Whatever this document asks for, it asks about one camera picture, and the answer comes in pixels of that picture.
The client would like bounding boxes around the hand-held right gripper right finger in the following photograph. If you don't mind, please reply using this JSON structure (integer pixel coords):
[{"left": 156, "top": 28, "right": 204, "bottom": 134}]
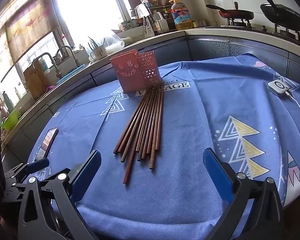
[{"left": 203, "top": 148, "right": 285, "bottom": 240}]

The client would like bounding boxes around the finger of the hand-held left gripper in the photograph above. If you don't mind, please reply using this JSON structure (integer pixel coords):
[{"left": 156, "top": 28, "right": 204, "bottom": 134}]
[
  {"left": 5, "top": 158, "right": 50, "bottom": 182},
  {"left": 2, "top": 181, "right": 26, "bottom": 203}
]

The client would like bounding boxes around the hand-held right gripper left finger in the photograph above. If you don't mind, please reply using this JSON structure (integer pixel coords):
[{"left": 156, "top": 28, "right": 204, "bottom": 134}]
[{"left": 17, "top": 150, "right": 102, "bottom": 240}]

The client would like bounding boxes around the bundle of wooden chopsticks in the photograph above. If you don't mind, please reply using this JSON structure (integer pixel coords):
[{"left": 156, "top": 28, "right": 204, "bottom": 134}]
[{"left": 113, "top": 81, "right": 165, "bottom": 186}]

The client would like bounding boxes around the pink plastic utensil holder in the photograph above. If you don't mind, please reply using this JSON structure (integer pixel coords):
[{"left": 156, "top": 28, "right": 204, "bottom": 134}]
[{"left": 109, "top": 49, "right": 162, "bottom": 94}]

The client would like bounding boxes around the smartphone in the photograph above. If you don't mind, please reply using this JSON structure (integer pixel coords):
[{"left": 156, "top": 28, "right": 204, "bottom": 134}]
[{"left": 35, "top": 127, "right": 58, "bottom": 161}]

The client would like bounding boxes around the green plastic container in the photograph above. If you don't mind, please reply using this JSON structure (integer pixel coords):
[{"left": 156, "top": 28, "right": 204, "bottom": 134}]
[{"left": 2, "top": 110, "right": 22, "bottom": 130}]

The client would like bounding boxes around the blue printed tablecloth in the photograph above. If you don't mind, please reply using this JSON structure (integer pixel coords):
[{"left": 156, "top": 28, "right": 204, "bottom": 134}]
[{"left": 27, "top": 52, "right": 300, "bottom": 240}]

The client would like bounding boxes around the grey thermos bottle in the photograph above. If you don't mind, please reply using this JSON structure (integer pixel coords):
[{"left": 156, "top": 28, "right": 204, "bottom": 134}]
[{"left": 2, "top": 91, "right": 14, "bottom": 110}]

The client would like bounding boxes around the wooden cutting board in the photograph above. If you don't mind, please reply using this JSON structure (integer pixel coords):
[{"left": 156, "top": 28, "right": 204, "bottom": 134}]
[{"left": 23, "top": 60, "right": 50, "bottom": 100}]

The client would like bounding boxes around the blue plastic basin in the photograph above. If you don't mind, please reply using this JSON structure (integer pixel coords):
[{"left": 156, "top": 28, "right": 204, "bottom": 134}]
[{"left": 56, "top": 64, "right": 93, "bottom": 85}]

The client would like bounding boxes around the metal kitchen faucet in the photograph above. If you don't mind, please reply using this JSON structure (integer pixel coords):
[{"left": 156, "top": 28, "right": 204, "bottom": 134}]
[
  {"left": 31, "top": 52, "right": 63, "bottom": 78},
  {"left": 55, "top": 45, "right": 78, "bottom": 68}
]

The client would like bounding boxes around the white square device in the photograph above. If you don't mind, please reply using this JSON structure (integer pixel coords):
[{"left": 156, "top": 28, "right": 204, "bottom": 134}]
[{"left": 267, "top": 79, "right": 290, "bottom": 98}]

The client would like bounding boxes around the white mug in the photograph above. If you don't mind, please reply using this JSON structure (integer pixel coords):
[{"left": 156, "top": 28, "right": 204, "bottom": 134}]
[{"left": 89, "top": 45, "right": 107, "bottom": 61}]

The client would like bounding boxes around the green plant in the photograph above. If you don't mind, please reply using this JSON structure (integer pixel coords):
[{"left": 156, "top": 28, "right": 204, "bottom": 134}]
[{"left": 87, "top": 36, "right": 105, "bottom": 49}]

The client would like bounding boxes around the white plastic bag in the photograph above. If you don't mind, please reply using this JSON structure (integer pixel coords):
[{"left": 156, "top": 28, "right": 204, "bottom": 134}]
[{"left": 100, "top": 30, "right": 125, "bottom": 55}]

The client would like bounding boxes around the patterned window blind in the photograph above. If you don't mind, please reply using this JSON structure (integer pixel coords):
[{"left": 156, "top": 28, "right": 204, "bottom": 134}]
[{"left": 0, "top": 0, "right": 58, "bottom": 80}]

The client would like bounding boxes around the gas stove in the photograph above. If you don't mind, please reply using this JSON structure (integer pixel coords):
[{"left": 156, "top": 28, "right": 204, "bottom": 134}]
[{"left": 205, "top": 17, "right": 300, "bottom": 47}]

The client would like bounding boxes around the dark sauce bottle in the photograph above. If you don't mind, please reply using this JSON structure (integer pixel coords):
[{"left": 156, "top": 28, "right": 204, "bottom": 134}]
[{"left": 162, "top": 9, "right": 175, "bottom": 30}]

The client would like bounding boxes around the cooking oil bottle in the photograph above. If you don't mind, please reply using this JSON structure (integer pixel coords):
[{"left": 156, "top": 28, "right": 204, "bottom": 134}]
[{"left": 170, "top": 1, "right": 193, "bottom": 31}]

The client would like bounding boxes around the red frying pan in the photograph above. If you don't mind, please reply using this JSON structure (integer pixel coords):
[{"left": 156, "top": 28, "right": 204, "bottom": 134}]
[{"left": 205, "top": 2, "right": 255, "bottom": 20}]

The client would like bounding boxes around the white plastic bottle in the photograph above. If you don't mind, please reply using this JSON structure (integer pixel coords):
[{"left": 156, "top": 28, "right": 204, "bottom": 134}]
[{"left": 152, "top": 11, "right": 163, "bottom": 34}]

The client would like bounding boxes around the black wok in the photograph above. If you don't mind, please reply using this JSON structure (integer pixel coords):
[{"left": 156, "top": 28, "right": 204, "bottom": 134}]
[{"left": 259, "top": 0, "right": 300, "bottom": 32}]

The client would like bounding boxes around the bottles and condiments cluster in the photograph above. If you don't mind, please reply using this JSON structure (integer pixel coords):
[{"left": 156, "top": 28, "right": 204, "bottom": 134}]
[{"left": 130, "top": 0, "right": 180, "bottom": 35}]

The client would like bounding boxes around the white cable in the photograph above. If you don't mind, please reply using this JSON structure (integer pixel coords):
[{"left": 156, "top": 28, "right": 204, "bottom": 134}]
[{"left": 285, "top": 91, "right": 300, "bottom": 130}]

